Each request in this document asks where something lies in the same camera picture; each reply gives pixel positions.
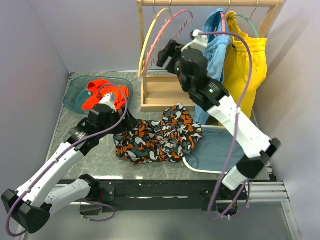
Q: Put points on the pink hanger under blue shorts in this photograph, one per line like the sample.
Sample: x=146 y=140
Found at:
x=223 y=21

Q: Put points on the grey-blue cloth in basket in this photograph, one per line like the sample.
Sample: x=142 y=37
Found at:
x=212 y=155

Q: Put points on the yellow hanger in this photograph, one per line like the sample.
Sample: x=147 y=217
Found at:
x=147 y=38

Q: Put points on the teal plastic bin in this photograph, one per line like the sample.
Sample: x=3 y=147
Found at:
x=78 y=92

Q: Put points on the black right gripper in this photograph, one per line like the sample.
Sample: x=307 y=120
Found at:
x=173 y=50

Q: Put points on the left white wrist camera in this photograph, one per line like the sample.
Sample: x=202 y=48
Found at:
x=109 y=100

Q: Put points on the pink hanger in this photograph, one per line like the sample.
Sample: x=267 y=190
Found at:
x=153 y=46
x=223 y=21

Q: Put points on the green hanger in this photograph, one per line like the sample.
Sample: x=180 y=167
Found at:
x=249 y=21

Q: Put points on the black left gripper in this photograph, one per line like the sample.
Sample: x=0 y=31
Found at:
x=127 y=124

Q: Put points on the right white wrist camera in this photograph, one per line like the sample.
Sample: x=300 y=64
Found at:
x=198 y=41

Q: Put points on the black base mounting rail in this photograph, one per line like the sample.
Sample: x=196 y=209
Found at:
x=144 y=195

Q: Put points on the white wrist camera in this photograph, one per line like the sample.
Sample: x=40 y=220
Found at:
x=109 y=100
x=198 y=41

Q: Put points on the aluminium extrusion rail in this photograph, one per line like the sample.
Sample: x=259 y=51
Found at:
x=265 y=192

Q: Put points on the orange shorts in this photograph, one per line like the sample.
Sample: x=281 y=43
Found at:
x=96 y=94

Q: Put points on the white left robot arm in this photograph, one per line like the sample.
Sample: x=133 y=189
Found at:
x=33 y=203

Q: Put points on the white laundry basket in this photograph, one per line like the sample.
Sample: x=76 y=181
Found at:
x=200 y=170

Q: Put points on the camouflage patterned shorts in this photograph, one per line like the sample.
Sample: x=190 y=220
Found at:
x=170 y=139

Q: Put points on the light blue shorts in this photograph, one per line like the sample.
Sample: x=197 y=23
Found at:
x=217 y=46

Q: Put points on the wooden clothes rack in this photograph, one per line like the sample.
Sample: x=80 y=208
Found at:
x=159 y=92

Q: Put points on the yellow shorts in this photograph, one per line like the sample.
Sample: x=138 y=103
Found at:
x=237 y=66

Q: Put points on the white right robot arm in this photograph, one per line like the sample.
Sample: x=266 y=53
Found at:
x=190 y=66

